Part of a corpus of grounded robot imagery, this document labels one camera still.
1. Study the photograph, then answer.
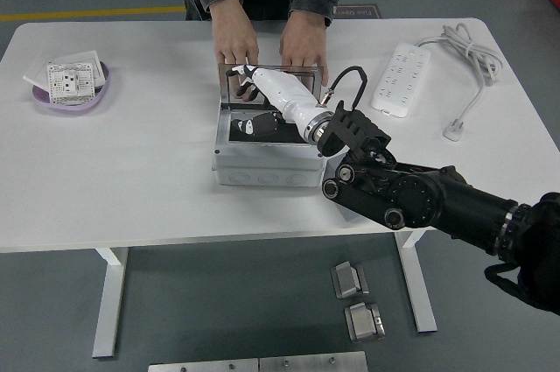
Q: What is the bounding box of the person's right hand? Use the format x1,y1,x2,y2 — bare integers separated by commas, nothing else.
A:
211,0,260,71

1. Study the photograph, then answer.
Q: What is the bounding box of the person's left hand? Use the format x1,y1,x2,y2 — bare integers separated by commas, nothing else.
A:
278,11,330,87

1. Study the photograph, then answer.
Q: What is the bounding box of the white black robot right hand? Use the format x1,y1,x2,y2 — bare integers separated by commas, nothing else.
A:
224,64,332,145

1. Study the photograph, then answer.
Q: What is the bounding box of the grey electrical box with lid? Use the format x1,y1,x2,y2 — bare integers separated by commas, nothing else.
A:
211,61,330,189

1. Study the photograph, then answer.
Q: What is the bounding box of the white power strip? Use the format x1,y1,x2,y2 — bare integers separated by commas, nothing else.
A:
370,41,433,118

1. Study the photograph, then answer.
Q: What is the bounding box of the purple bowl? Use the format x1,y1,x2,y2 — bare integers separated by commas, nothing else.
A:
31,60,113,111

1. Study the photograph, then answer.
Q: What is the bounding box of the large white cover plate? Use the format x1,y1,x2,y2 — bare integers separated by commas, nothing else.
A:
54,50,109,87

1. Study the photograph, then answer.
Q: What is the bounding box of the white printed socket module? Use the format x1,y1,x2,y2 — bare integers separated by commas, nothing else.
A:
45,60,98,106

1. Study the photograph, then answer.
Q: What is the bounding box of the small metal block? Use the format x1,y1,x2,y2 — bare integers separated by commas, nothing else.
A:
331,260,371,301

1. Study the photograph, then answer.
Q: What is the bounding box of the small white cover plate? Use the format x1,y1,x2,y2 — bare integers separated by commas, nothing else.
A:
23,50,60,88

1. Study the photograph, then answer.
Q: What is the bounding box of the large metal block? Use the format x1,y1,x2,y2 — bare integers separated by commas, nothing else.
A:
344,301,387,342

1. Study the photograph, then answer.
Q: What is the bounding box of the white right table leg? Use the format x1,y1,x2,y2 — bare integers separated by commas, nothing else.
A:
393,229,438,333

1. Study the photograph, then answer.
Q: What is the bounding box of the white table leg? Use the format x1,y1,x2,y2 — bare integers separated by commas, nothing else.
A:
393,229,438,333
92,245,130,360

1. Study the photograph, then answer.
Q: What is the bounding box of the short metal plate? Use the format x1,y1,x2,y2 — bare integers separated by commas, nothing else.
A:
258,350,368,372

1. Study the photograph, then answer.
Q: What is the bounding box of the white left table leg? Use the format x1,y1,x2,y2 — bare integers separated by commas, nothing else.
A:
92,245,130,360

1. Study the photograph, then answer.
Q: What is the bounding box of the long metal plate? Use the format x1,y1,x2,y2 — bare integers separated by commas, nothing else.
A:
147,358,260,372

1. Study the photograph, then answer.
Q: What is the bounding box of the white power cord with plug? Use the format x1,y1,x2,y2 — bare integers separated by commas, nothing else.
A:
414,23,505,142

